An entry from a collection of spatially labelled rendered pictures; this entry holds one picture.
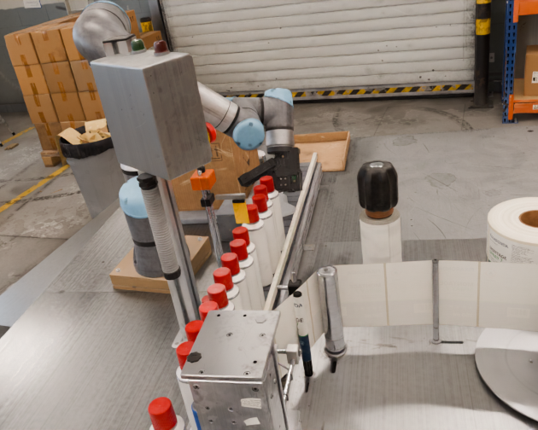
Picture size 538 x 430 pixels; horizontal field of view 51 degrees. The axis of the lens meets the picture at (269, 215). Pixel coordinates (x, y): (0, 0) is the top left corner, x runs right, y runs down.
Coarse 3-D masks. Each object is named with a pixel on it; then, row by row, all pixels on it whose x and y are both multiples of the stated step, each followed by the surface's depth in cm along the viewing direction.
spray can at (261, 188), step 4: (260, 184) 137; (256, 188) 135; (260, 188) 135; (264, 188) 135; (256, 192) 135; (260, 192) 134; (264, 192) 135; (268, 200) 137; (268, 204) 136; (272, 204) 137; (268, 208) 136; (272, 208) 137; (272, 212) 137; (276, 224) 140; (276, 228) 140; (276, 232) 140; (280, 252) 143
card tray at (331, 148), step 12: (324, 132) 226; (336, 132) 225; (348, 132) 222; (300, 144) 228; (312, 144) 226; (324, 144) 225; (336, 144) 223; (348, 144) 219; (300, 156) 217; (312, 156) 215; (324, 156) 213; (336, 156) 212; (324, 168) 203; (336, 168) 202
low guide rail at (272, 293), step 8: (312, 160) 190; (312, 168) 185; (304, 184) 174; (304, 192) 169; (296, 208) 160; (296, 216) 156; (296, 224) 155; (288, 232) 149; (288, 240) 145; (288, 248) 143; (280, 256) 139; (280, 264) 135; (280, 272) 133; (272, 280) 130; (280, 280) 133; (272, 288) 127; (272, 296) 125; (272, 304) 124
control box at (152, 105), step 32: (96, 64) 95; (128, 64) 89; (160, 64) 87; (192, 64) 92; (128, 96) 92; (160, 96) 88; (192, 96) 93; (128, 128) 96; (160, 128) 90; (192, 128) 94; (128, 160) 101; (160, 160) 93; (192, 160) 96
